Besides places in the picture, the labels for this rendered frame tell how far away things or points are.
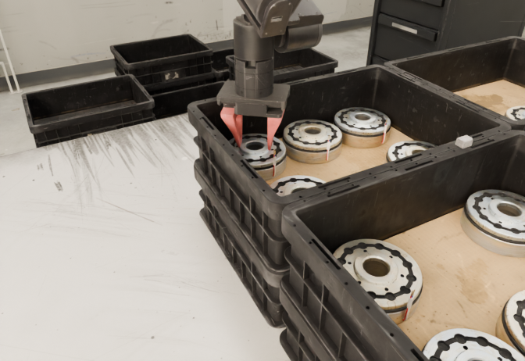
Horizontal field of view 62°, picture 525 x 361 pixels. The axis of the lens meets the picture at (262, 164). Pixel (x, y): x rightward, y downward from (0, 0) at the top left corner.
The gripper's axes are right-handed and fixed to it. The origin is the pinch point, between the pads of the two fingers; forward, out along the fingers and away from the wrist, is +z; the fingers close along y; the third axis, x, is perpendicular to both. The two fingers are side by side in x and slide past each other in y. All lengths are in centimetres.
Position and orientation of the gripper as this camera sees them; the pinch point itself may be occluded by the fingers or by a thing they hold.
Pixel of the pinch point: (255, 142)
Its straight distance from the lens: 70.4
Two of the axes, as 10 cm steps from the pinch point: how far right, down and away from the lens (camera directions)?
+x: -1.7, 5.4, -8.2
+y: -9.9, -1.0, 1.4
